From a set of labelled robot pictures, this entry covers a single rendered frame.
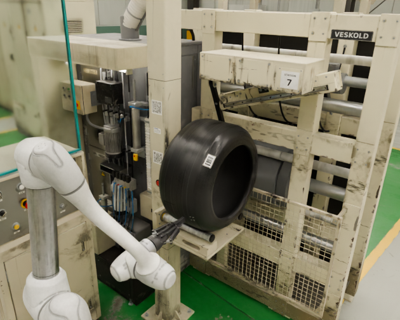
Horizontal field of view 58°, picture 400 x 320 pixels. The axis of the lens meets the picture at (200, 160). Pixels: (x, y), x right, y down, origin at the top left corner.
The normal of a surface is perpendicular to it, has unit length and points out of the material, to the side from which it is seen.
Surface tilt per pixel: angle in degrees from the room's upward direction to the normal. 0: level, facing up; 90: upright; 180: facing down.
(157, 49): 90
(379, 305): 0
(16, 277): 90
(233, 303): 0
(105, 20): 90
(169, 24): 90
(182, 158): 55
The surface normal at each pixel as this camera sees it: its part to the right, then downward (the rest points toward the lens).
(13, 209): 0.79, 0.25
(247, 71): -0.61, 0.30
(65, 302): 0.03, -0.90
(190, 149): -0.40, -0.47
